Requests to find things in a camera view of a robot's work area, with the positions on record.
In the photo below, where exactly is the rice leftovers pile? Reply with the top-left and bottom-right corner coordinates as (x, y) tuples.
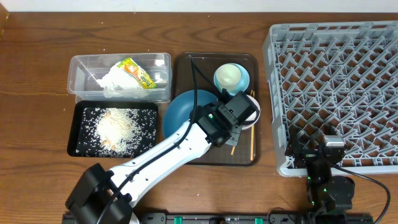
(73, 108), (157, 158)

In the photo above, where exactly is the black tray bin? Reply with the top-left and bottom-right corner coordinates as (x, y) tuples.
(67, 100), (158, 158)

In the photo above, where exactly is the wooden chopstick right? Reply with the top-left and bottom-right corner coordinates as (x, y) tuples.
(250, 90), (255, 161)

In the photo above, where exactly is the grey dishwasher rack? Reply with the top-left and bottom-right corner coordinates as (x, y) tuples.
(262, 21), (397, 177)

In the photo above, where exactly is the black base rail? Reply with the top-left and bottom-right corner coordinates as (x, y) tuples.
(61, 212), (374, 224)

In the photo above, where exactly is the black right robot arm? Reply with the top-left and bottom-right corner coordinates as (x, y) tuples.
(287, 126), (355, 223)

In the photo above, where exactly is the wooden chopstick left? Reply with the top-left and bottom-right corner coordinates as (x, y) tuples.
(231, 146), (236, 156)

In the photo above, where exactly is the clear plastic bin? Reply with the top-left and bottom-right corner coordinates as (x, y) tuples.
(68, 53), (172, 103)

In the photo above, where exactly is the dark blue plate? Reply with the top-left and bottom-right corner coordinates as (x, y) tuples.
(162, 90), (218, 139)

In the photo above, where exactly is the green yellow snack wrapper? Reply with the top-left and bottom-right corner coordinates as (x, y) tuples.
(117, 57), (157, 89)

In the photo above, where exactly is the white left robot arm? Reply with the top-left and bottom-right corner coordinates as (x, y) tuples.
(65, 102), (250, 223)

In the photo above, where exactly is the white napkin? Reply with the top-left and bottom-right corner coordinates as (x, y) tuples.
(96, 62), (149, 98)

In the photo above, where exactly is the wooden chopstick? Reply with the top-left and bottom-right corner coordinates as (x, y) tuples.
(231, 146), (236, 156)
(250, 90), (255, 161)

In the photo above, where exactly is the cream plastic cup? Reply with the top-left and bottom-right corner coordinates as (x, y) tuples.
(215, 63), (241, 92)

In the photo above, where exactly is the light blue small bowl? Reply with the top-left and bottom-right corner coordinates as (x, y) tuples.
(213, 63), (250, 95)

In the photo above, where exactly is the pink bowl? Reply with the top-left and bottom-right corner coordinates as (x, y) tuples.
(242, 95), (261, 130)

